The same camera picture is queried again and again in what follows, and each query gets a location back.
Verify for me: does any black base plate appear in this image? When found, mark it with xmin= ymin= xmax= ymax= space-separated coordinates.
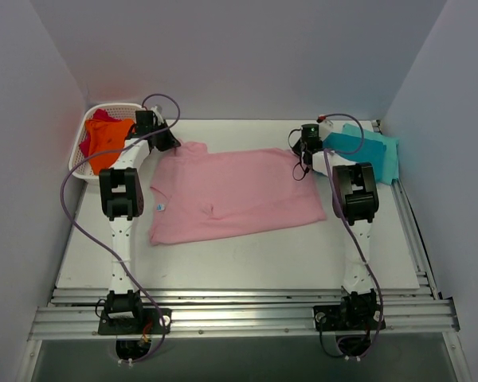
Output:
xmin=313 ymin=305 xmax=380 ymax=332
xmin=97 ymin=309 xmax=172 ymax=336

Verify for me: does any folded teal t-shirt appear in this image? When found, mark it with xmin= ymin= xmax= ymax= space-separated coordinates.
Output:
xmin=323 ymin=133 xmax=386 ymax=181

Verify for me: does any white perforated plastic basket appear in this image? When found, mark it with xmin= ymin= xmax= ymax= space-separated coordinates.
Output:
xmin=68 ymin=103 xmax=143 ymax=185

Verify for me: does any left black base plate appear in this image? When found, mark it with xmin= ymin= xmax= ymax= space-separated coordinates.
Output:
xmin=97 ymin=309 xmax=172 ymax=336

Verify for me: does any folded light green t-shirt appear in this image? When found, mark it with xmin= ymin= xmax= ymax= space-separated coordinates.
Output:
xmin=340 ymin=123 xmax=399 ymax=185

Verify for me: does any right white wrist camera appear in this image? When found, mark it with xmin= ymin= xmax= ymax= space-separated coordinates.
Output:
xmin=316 ymin=115 xmax=334 ymax=141

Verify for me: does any orange t-shirt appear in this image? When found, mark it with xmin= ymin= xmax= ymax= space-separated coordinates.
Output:
xmin=84 ymin=119 xmax=134 ymax=176

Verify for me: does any magenta t-shirt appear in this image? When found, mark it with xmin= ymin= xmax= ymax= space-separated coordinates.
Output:
xmin=79 ymin=109 xmax=120 ymax=158

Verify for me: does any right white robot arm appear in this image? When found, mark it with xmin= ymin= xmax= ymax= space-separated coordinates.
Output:
xmin=289 ymin=120 xmax=379 ymax=329

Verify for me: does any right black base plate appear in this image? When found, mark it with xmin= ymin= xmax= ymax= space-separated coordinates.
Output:
xmin=313 ymin=305 xmax=380 ymax=332

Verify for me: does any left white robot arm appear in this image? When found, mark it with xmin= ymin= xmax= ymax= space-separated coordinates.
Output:
xmin=99 ymin=106 xmax=181 ymax=333

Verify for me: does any pink t-shirt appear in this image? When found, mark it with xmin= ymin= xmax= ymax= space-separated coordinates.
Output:
xmin=149 ymin=142 xmax=327 ymax=246

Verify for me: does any aluminium rail frame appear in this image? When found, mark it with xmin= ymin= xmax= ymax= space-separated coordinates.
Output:
xmin=21 ymin=183 xmax=471 ymax=381

